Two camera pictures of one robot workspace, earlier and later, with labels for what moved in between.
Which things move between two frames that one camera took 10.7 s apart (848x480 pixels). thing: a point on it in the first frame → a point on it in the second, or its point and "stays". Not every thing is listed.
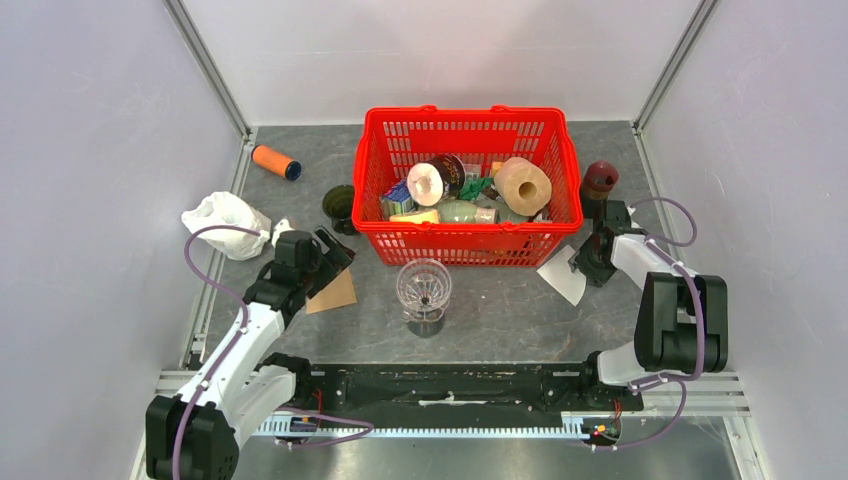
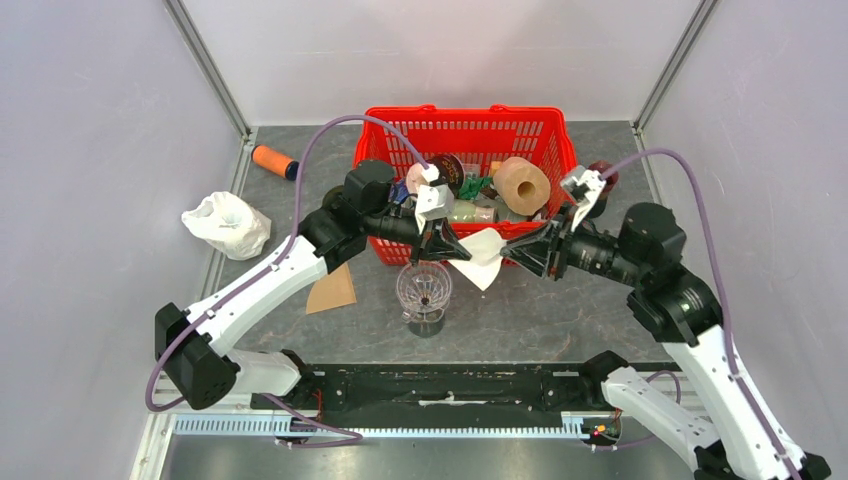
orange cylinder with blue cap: x=276 y=162 stays
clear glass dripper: x=423 y=287 stays
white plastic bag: x=225 y=209 stays
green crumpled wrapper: x=472 y=188 stays
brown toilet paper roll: x=523 y=186 stays
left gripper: x=333 y=261 → x=448 y=247
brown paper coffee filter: x=338 y=293 stays
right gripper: x=598 y=277 → x=530 y=251
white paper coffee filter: x=557 y=272 → x=485 y=248
